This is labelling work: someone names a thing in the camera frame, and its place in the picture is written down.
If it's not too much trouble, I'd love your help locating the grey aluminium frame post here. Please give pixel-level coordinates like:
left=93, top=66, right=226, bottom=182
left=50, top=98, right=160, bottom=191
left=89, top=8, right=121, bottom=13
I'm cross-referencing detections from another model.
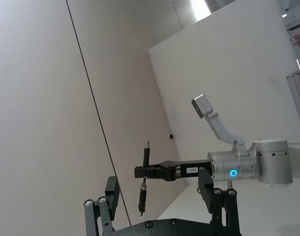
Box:
left=285, top=69, right=300, bottom=145

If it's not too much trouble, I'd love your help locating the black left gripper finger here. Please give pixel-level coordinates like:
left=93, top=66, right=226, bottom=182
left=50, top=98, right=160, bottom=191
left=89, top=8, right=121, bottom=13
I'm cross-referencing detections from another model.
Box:
left=83, top=176, right=120, bottom=236

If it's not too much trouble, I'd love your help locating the black pen-shaped tool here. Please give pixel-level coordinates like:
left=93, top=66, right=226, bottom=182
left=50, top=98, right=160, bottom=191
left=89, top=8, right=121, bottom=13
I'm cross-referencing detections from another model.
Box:
left=138, top=139, right=151, bottom=218

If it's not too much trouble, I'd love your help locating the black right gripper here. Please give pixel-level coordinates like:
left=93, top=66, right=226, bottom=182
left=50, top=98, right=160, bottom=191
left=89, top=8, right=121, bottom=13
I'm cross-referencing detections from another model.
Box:
left=134, top=159, right=241, bottom=236

